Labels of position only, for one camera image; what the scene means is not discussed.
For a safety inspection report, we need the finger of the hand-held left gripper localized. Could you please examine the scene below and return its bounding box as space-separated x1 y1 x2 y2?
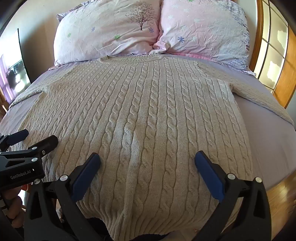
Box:
27 135 59 160
0 129 29 147

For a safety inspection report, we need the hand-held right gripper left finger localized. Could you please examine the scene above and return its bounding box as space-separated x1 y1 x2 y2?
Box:
24 152 110 241

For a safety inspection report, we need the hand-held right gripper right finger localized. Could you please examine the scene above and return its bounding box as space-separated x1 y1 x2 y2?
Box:
195 150 275 241

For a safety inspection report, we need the beige cable-knit sweater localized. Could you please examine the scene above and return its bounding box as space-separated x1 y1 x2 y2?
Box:
9 55 295 235

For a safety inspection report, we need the person's left hand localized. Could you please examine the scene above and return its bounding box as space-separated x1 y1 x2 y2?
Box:
3 184 29 229

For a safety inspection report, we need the tree print pillow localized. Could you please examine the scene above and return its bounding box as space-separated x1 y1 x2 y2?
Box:
54 0 163 66

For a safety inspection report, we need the wooden framed window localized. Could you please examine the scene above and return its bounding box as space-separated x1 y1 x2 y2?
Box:
250 0 296 109

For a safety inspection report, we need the pink floral pillow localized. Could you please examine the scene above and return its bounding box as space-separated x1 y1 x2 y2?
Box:
153 0 257 76

